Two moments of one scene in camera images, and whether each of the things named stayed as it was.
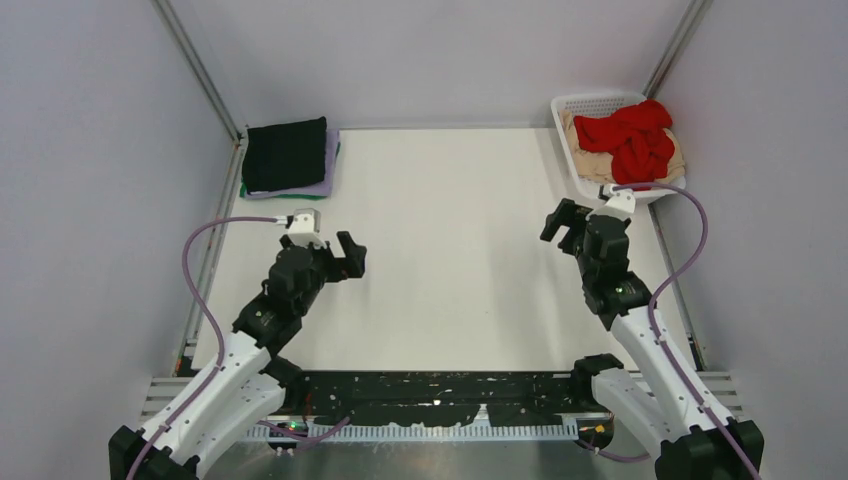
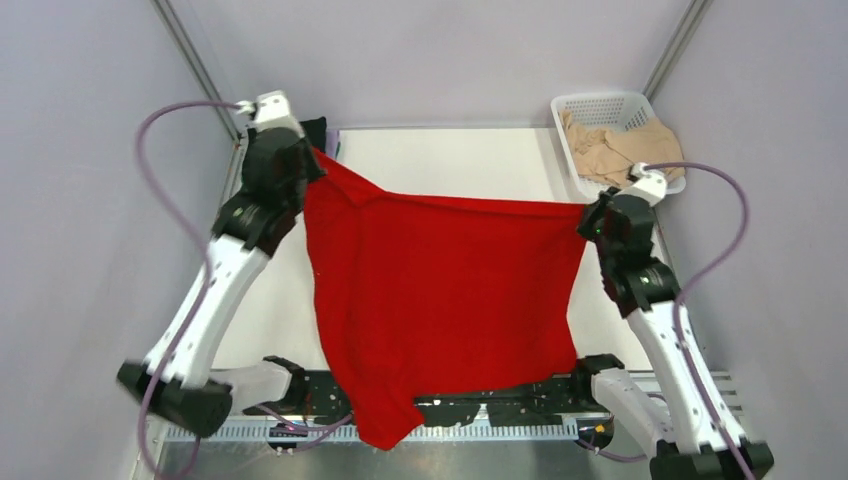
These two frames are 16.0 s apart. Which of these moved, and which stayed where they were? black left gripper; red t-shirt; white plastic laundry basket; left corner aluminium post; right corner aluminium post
Moved: red t-shirt; black left gripper
Stayed: right corner aluminium post; white plastic laundry basket; left corner aluminium post
